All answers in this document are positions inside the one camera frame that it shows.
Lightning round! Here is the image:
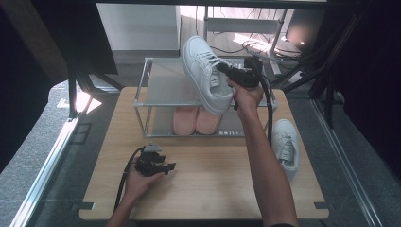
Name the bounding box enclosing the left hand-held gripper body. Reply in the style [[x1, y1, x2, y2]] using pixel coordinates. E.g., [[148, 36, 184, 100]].
[[135, 142, 165, 178]]

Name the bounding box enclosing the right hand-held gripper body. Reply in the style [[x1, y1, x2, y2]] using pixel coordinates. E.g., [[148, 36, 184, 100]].
[[233, 56, 264, 89]]

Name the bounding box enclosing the white sneaker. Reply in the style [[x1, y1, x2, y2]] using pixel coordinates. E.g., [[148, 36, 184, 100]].
[[271, 118, 301, 183], [182, 35, 235, 115]]

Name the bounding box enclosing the pink slipper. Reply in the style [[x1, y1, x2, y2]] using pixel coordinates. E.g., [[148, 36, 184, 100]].
[[172, 106, 199, 136], [195, 108, 224, 136]]

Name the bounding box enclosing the metal shoe rack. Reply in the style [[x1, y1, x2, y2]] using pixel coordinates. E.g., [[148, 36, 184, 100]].
[[133, 56, 279, 138]]

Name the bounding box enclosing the person's left hand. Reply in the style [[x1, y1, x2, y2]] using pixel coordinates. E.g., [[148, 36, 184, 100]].
[[124, 164, 166, 201]]

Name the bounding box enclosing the person's right hand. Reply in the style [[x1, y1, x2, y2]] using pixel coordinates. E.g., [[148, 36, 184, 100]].
[[226, 79, 265, 119]]

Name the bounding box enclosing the dark computer case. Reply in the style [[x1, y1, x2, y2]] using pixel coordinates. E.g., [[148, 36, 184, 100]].
[[285, 9, 325, 55]]

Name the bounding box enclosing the black metal stand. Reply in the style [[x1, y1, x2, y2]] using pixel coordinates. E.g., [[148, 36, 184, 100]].
[[268, 12, 363, 129]]

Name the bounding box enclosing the white cabinet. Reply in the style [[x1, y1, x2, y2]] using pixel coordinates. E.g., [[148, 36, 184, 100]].
[[96, 3, 182, 53]]

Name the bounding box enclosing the black tripod stand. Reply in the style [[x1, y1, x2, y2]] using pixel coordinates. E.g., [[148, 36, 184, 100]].
[[66, 61, 126, 120]]

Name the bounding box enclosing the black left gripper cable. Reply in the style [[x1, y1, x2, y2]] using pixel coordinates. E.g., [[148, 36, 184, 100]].
[[113, 146, 146, 212]]

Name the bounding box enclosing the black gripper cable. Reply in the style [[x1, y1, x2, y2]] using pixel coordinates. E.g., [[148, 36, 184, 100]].
[[113, 146, 146, 212], [258, 74, 274, 146]]

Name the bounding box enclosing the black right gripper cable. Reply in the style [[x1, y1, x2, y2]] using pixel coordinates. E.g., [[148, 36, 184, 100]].
[[258, 74, 274, 146]]

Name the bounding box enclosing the bundle of floor cables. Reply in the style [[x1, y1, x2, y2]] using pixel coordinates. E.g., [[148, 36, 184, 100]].
[[193, 5, 304, 61]]

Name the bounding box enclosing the white metal desk frame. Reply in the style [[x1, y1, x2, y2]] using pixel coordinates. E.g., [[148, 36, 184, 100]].
[[200, 5, 289, 76]]

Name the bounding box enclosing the aluminium rail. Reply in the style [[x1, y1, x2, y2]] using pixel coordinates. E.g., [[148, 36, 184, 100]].
[[9, 116, 79, 227], [310, 98, 384, 227]]

